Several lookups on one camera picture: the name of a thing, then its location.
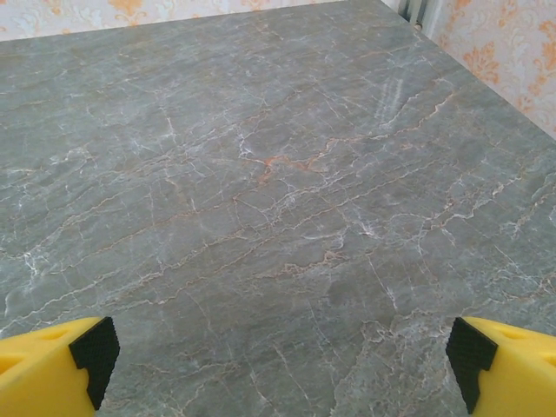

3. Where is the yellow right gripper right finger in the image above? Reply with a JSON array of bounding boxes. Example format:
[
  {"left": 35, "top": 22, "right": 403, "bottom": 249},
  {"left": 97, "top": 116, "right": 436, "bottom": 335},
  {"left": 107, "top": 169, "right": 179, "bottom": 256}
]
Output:
[{"left": 446, "top": 315, "right": 556, "bottom": 417}]

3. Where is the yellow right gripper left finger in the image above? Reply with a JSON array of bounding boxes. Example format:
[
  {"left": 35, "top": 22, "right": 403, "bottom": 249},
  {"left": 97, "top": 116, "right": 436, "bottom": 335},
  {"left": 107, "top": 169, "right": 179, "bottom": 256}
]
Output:
[{"left": 0, "top": 315, "right": 121, "bottom": 417}]

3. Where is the aluminium corner post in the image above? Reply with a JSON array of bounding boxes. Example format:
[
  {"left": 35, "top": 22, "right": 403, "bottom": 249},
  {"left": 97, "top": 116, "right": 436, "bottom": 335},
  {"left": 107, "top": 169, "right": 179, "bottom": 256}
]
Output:
[{"left": 397, "top": 0, "right": 442, "bottom": 34}]

